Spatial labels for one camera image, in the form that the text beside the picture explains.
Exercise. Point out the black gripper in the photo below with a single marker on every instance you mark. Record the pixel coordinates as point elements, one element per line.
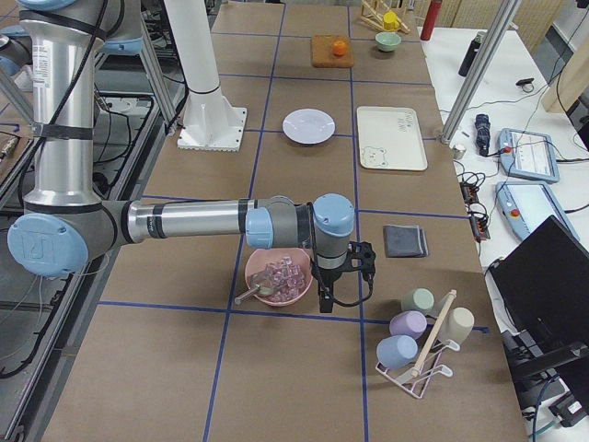
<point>329,276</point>

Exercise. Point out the white round plate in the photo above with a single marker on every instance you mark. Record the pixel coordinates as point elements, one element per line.
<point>308,126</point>

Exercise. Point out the orange fruit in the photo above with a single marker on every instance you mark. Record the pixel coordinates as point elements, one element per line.
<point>339,48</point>

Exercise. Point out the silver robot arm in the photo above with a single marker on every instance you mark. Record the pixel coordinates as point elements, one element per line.
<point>65,224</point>
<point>16,49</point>

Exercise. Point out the cream bear tray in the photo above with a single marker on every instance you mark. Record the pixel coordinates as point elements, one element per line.
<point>390,138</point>

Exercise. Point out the clear ice cubes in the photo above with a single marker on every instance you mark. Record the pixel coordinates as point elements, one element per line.
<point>289,279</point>

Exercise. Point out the pink bowl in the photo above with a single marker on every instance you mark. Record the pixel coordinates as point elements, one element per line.
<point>258,260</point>

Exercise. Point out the metal scoop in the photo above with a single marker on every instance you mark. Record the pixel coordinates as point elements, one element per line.
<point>259,284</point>

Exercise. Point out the blue cup on rack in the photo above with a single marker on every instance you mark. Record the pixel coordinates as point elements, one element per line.
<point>396,351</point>

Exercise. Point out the purple cup on rack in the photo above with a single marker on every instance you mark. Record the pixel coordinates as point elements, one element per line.
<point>411,323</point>

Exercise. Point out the green cup on rack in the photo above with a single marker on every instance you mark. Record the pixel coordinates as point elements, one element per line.
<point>419,299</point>

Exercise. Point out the grey folded cloth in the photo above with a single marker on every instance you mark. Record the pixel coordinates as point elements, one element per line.
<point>405,241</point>

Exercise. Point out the beige cup on rack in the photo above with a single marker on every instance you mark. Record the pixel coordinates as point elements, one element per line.
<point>458,325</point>

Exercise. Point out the black power strip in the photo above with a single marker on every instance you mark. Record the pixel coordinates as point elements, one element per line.
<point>478,216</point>

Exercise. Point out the small metal cylinder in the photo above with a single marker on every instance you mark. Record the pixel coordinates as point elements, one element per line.
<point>458,151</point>

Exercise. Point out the black monitor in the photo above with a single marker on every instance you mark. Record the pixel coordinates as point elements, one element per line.
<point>544,286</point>

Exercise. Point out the lower teach pendant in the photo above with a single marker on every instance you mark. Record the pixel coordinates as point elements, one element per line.
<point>526,205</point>

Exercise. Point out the teach pendant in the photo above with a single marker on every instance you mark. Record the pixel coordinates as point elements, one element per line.
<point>526,205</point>
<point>528,155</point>

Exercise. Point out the folded dark umbrella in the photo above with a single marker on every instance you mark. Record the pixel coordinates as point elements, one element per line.
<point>483,134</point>

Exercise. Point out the upper teach pendant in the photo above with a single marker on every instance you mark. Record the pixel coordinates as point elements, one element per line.
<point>528,155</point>

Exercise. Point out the wooden cutting board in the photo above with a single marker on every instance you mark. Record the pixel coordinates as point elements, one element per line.
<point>321,53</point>

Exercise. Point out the green bowl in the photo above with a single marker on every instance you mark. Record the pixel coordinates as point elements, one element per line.
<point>387,41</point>

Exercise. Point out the yellow cup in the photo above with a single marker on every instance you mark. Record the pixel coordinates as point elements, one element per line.
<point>390,21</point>

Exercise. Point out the wooden cup rack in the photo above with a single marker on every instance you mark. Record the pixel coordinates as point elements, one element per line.
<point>373,10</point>

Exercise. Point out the black bottle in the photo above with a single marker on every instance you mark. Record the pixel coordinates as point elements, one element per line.
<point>469,57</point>

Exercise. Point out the red bottle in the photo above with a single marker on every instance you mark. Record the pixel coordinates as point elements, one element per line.
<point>430,19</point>

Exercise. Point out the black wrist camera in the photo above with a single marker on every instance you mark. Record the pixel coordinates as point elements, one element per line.
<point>362,259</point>

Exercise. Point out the white wire cup rack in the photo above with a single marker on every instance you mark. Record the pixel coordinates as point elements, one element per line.
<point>414,378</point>

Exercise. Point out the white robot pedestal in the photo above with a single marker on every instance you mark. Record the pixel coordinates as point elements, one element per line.
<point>210,122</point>

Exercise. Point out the aluminium frame post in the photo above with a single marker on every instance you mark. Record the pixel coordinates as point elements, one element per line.
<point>482,60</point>

